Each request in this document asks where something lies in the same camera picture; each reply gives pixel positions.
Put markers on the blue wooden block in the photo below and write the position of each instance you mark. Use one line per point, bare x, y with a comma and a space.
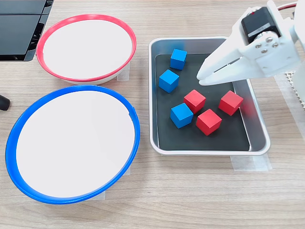
181, 115
178, 58
168, 81

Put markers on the red wooden block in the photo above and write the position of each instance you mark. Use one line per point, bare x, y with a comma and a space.
194, 101
230, 102
208, 122

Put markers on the silver metal tray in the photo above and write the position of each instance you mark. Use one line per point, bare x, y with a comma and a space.
258, 133

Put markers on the black tray liner mat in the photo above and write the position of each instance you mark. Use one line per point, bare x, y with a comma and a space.
176, 140

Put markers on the white mesh anti-slip mat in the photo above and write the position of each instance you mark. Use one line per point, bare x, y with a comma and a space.
291, 81

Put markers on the clear tape strip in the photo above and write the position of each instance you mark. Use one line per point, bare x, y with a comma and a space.
250, 163
127, 171
100, 196
124, 74

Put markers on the red-rimmed white dish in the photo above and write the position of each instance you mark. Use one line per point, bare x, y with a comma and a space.
85, 47

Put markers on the blue-rimmed white dish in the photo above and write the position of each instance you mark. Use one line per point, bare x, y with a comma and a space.
71, 143

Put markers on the black flat electronic device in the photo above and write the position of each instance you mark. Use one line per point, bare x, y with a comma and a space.
16, 33

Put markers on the small black rounded object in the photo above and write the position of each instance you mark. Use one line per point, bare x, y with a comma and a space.
4, 102

